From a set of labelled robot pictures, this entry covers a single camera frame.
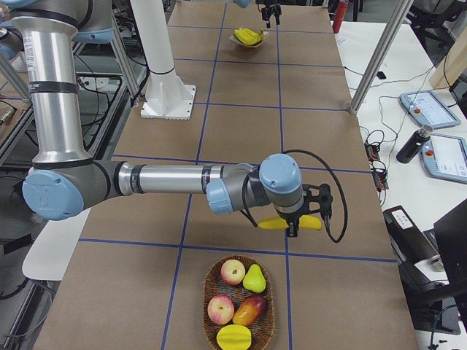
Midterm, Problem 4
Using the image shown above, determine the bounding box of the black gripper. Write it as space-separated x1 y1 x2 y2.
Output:
259 0 282 28
282 211 304 237

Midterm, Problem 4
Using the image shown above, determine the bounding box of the yellow-green banana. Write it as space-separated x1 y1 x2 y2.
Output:
237 28 258 45
234 28 251 45

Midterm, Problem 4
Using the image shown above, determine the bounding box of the ripe yellow banana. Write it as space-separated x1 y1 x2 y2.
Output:
245 28 264 46

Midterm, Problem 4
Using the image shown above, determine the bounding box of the grey square plate orange rim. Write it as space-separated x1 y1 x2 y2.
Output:
229 28 269 48

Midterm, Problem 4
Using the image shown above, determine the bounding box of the wooden fruit basket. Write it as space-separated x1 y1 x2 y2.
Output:
203 255 275 349

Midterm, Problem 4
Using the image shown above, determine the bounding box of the green apple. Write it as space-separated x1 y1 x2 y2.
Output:
242 264 266 293

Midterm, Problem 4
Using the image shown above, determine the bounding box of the red cylinder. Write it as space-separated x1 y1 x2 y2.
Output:
332 0 349 34

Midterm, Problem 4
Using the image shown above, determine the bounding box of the red peach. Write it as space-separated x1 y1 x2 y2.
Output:
220 259 246 285
207 295 235 325

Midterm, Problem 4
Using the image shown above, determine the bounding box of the red yellow mango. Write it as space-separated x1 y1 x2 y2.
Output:
232 295 267 327

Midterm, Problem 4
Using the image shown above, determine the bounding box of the yellow starfruit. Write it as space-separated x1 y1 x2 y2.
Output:
216 324 252 350

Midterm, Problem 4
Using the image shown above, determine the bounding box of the black printer device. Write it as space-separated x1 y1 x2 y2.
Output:
383 206 444 272

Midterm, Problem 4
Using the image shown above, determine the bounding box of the black water bottle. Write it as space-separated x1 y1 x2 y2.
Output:
396 125 433 164

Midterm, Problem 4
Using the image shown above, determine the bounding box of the lower teach pendant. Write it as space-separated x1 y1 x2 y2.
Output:
421 133 466 184

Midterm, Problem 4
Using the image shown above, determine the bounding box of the teach pendant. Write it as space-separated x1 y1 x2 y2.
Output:
399 90 460 130
421 133 466 184

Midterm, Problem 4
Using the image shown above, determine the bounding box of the black monitor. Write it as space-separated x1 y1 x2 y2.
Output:
407 201 466 324

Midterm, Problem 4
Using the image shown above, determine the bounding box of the upper teach pendant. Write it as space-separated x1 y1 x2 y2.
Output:
399 90 460 130

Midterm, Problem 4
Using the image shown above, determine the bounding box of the white table extension board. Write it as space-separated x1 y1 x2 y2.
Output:
22 209 90 281

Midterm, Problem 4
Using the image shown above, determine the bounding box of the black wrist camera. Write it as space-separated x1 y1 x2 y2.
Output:
303 183 333 225

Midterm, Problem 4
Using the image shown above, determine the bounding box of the aluminium frame post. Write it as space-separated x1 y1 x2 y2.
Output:
349 0 414 114

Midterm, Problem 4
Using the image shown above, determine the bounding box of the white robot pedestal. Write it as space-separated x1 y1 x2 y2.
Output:
131 1 196 120

